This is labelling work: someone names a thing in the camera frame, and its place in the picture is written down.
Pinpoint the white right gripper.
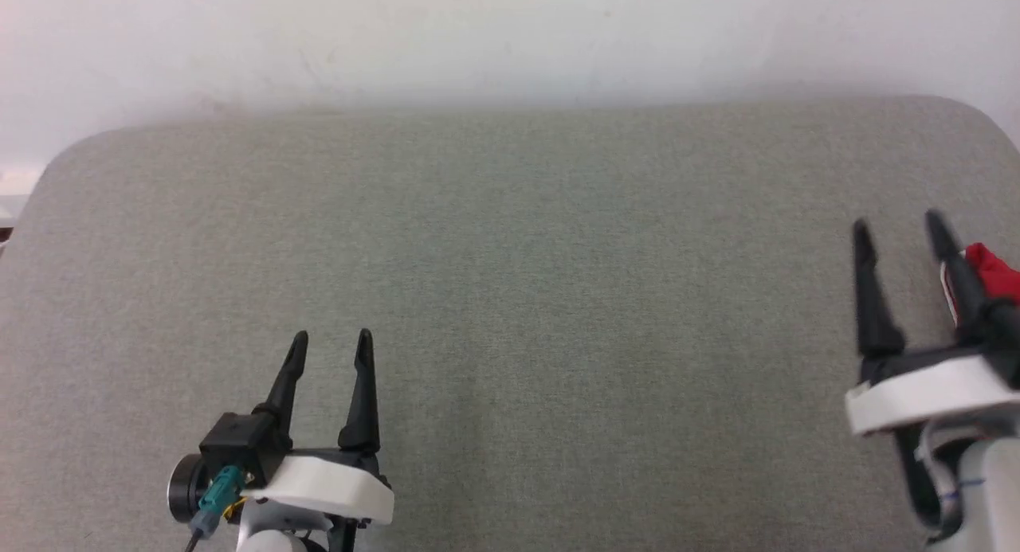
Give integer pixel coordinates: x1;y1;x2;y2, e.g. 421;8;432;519
845;209;1020;437

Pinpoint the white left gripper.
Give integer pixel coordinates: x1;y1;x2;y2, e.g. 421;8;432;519
239;329;395;529

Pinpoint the red and white jersey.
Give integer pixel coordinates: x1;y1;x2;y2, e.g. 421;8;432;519
940;244;1020;330

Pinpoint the grey fabric sofa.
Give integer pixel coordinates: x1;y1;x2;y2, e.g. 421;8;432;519
0;96;1020;552

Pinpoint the white box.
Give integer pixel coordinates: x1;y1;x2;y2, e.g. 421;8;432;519
0;168;39;228

